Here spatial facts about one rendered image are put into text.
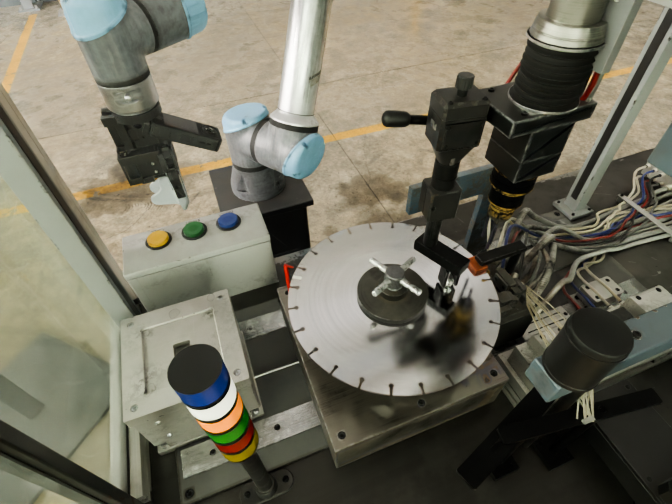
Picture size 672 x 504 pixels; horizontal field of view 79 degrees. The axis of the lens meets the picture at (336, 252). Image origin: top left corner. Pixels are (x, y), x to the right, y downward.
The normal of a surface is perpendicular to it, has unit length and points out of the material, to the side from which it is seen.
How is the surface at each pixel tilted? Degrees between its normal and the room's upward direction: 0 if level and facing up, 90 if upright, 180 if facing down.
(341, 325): 0
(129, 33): 82
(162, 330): 0
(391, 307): 5
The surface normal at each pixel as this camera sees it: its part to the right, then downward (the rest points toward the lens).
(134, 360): -0.02, -0.67
